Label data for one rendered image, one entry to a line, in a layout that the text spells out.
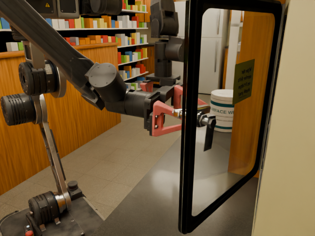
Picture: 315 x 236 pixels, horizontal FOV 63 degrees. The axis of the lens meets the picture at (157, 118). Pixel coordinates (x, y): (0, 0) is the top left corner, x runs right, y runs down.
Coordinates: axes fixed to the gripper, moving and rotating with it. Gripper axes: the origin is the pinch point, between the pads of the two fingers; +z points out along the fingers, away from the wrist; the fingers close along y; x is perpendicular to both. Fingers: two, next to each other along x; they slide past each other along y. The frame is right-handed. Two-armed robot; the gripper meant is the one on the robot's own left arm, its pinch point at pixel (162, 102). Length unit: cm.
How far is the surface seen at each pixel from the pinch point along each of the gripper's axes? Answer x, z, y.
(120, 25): 324, -25, -214
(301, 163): -46, -9, 37
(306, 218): -46, -1, 39
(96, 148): 142, 110, -143
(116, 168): 113, 110, -98
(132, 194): -29.6, 15.9, 4.2
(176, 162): -9.8, 15.9, 8.7
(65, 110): 122, 60, -162
